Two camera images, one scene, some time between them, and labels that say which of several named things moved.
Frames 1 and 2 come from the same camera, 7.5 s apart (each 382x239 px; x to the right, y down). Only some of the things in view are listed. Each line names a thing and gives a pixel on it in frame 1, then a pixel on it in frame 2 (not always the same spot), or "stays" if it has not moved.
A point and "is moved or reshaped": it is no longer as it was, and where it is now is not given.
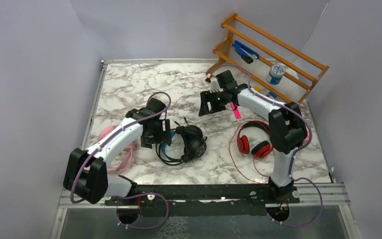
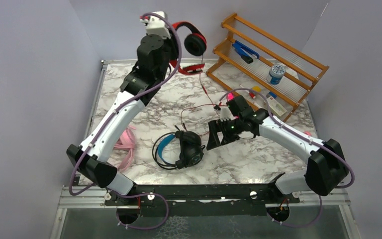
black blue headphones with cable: x=194 y=144 is moved or reshaped
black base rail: x=202 y=199 stays
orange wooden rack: x=269 y=61 stays
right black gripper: x=205 y=97 → x=217 y=126
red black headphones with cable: x=261 y=149 → x=195 y=45
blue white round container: x=276 y=73 stays
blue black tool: x=247 y=55 stays
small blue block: x=273 y=95 stays
